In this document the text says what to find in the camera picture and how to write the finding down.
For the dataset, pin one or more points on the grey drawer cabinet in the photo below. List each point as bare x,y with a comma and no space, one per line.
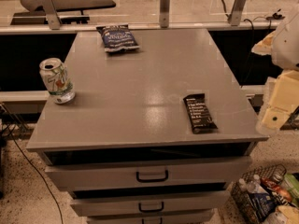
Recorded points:
128,116

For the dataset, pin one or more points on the blue chip bag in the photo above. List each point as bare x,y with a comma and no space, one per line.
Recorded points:
117,38

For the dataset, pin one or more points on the metal bracket post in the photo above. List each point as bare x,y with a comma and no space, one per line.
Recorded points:
164,13
51,14
236,13

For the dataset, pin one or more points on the top drawer black handle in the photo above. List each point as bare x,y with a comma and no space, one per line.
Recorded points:
151,177

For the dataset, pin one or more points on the drawer black handle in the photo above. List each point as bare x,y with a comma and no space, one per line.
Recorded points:
151,207
156,220
151,177

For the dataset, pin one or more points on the black snack bar wrapper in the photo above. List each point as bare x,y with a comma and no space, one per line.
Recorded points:
198,113

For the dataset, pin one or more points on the right metal bracket post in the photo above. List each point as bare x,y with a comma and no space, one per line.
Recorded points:
236,13

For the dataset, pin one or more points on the red snack package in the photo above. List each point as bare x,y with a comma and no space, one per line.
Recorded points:
277,188

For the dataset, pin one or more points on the blue snack package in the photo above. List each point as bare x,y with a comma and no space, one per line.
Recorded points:
263,204

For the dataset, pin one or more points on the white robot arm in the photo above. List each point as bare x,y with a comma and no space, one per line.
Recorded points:
283,47

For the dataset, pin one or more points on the green snack package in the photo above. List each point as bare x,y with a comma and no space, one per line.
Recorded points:
291,184

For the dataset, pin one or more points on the middle metal bracket post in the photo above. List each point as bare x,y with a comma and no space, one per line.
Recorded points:
164,13

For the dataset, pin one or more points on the wire basket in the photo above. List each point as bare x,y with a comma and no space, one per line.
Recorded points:
241,198

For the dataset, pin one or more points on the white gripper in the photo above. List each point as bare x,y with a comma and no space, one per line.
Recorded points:
288,46

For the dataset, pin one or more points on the left metal bracket post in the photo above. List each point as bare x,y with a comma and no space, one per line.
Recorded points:
51,14

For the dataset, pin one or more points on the bottom drawer black handle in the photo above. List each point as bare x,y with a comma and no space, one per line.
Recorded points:
156,220

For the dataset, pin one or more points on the middle drawer black handle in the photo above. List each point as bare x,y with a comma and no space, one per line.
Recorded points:
151,207

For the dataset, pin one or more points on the green white 7up can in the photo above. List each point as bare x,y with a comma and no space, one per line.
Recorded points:
55,78

